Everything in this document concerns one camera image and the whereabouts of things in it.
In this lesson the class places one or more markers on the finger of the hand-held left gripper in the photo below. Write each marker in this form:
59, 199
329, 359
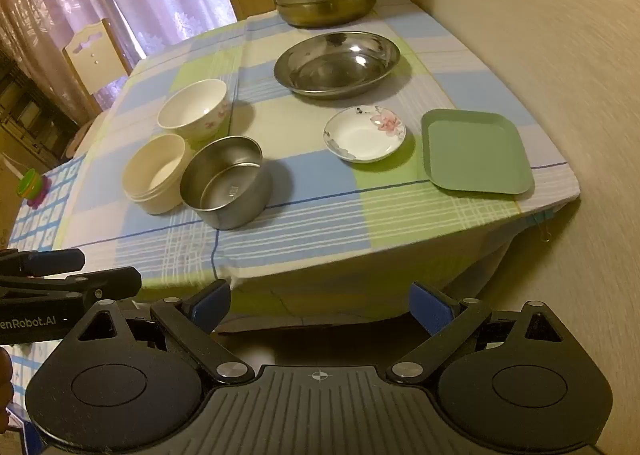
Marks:
55, 261
115, 281

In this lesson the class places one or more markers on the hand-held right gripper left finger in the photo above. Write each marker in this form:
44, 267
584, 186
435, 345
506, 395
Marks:
211, 306

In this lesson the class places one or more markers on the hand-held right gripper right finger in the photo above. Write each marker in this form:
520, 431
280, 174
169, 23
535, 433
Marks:
432, 309

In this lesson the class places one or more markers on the stainless steel bowl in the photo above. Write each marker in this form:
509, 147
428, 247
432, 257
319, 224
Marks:
227, 207

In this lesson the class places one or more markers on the cream plastic bowl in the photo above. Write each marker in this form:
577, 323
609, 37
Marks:
150, 177

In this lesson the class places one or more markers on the green square plate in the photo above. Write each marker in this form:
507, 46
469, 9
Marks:
475, 151

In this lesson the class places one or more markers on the small white floral saucer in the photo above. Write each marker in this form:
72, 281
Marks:
360, 141

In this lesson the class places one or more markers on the white floral bowl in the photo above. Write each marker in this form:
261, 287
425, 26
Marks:
190, 110

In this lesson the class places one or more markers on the large stainless steel plate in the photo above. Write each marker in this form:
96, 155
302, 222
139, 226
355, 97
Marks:
320, 72

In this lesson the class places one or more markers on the person's left hand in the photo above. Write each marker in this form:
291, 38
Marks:
5, 377

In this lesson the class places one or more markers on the blue white patterned cloth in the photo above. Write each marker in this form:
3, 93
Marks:
42, 227

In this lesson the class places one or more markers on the purple toy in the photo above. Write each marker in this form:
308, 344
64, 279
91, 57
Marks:
42, 195

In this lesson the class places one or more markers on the green toy cup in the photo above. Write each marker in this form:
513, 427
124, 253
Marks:
29, 184

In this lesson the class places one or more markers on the dark wooden shelf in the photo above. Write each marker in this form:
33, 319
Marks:
25, 120

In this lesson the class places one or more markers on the cream wooden chair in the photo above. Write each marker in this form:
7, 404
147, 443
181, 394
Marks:
90, 65

